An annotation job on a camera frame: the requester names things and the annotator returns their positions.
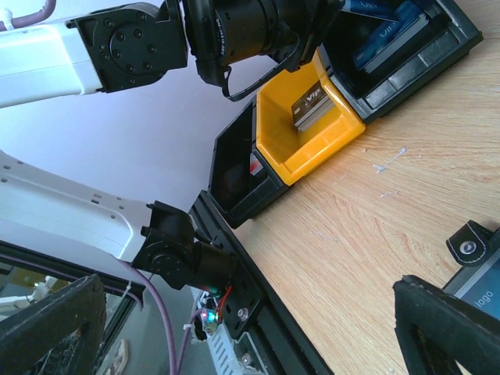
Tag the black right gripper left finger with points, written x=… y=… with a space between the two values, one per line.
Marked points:
x=68 y=324

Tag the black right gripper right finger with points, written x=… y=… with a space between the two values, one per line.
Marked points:
x=439 y=333

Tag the black leather card holder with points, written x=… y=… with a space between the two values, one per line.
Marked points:
x=472 y=246

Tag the red credit card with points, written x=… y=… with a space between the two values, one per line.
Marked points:
x=255 y=166

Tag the black credit card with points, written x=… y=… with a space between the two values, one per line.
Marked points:
x=310 y=107

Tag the blue credit card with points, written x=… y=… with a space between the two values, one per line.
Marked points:
x=386 y=39

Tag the left controller circuit board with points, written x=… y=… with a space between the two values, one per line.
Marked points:
x=211 y=313

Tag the black near sorting bin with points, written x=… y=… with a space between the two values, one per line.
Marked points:
x=237 y=195

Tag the black sorting bin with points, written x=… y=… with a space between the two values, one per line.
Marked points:
x=448 y=37
x=237 y=195

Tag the yellow middle sorting bin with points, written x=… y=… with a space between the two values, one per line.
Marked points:
x=293 y=153

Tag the black far sorting bin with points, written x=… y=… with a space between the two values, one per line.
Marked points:
x=448 y=37

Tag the light blue slotted cable duct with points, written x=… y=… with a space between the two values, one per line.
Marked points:
x=221 y=349

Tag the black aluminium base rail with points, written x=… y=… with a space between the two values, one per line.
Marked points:
x=253 y=314

